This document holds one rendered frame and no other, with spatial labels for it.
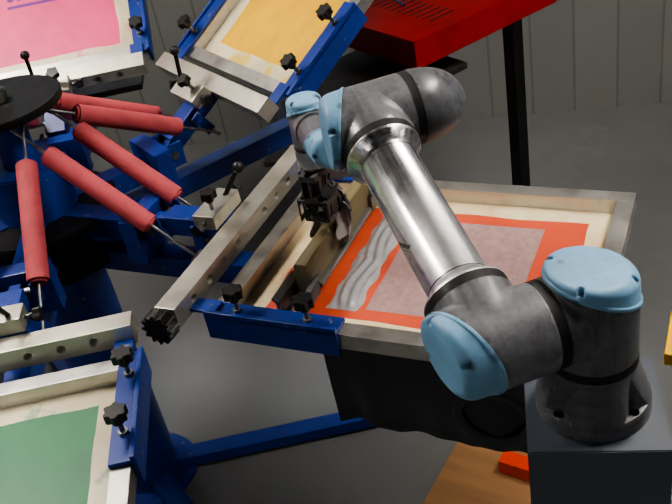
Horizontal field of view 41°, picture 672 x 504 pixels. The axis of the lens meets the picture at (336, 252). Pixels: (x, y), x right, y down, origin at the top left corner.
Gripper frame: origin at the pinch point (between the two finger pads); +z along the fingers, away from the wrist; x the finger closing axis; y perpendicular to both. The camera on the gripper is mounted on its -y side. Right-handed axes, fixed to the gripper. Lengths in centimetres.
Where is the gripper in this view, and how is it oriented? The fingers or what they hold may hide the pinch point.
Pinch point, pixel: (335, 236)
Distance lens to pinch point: 199.6
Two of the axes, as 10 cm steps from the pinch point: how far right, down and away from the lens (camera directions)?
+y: -3.8, 5.7, -7.3
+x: 9.1, 0.9, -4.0
